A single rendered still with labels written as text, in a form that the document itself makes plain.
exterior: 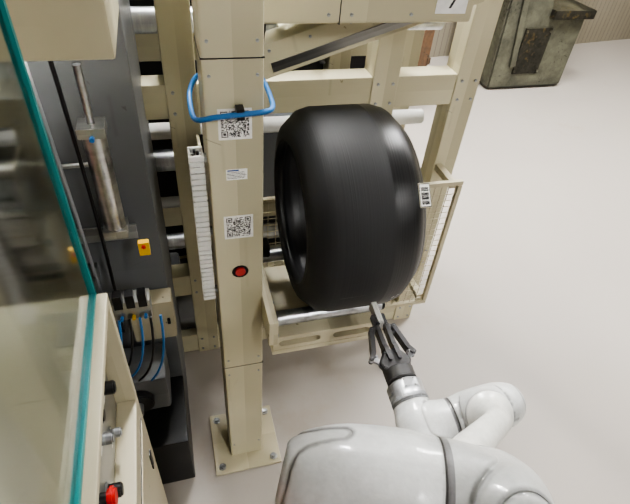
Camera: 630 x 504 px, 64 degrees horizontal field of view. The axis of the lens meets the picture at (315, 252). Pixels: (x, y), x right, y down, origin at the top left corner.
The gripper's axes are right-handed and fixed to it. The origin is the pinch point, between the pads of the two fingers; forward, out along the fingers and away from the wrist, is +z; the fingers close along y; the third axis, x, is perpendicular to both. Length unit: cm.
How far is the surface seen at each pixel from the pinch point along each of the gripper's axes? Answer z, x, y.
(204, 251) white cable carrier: 22.7, -7.8, 43.0
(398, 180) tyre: 14.5, -35.0, -3.1
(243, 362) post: 15, 42, 34
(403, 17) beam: 54, -55, -14
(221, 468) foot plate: 2, 103, 44
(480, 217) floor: 139, 122, -151
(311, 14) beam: 54, -56, 11
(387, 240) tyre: 5.1, -24.5, 0.7
